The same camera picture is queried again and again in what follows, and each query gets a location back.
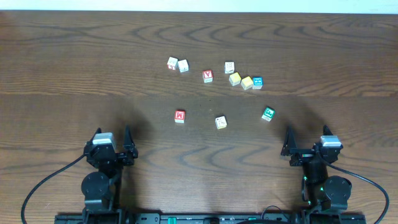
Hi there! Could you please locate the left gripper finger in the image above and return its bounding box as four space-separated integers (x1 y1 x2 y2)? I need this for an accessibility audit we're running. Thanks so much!
123 126 136 152
91 128 102 140

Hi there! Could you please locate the cream picture block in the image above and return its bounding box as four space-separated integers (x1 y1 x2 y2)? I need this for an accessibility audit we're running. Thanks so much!
215 116 228 129

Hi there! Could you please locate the red M letter block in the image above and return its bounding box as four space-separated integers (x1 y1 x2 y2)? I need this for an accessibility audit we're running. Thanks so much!
174 110 185 123

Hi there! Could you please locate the white B letter block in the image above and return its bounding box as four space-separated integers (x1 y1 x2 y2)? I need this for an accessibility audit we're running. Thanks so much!
224 62 235 74

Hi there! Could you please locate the green picture block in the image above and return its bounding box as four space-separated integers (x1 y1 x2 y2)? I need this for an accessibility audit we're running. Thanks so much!
261 107 275 121

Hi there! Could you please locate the red A letter block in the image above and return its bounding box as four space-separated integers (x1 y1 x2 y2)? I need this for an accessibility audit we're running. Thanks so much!
202 70 213 83

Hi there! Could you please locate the yellow block left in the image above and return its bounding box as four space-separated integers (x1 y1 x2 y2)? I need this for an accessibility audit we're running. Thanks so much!
229 72 241 86

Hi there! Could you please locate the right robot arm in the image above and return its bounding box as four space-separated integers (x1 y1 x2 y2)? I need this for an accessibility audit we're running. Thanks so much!
280 126 352 223

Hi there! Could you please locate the blue picture block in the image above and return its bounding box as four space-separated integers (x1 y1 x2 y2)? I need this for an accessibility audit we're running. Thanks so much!
252 77 264 90

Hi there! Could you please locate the yellow block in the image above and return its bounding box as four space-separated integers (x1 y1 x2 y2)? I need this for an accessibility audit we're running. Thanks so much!
229 72 241 86
241 76 254 90

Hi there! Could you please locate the white block red side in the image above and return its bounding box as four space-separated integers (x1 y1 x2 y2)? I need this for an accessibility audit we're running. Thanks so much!
167 57 178 70

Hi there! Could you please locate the yellow block right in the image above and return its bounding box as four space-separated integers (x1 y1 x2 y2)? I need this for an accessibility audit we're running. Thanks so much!
241 76 254 90

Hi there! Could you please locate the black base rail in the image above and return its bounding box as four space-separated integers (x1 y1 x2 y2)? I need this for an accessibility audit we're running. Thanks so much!
54 212 367 224

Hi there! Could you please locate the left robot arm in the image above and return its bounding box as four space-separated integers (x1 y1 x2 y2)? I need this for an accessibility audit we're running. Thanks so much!
81 127 138 224

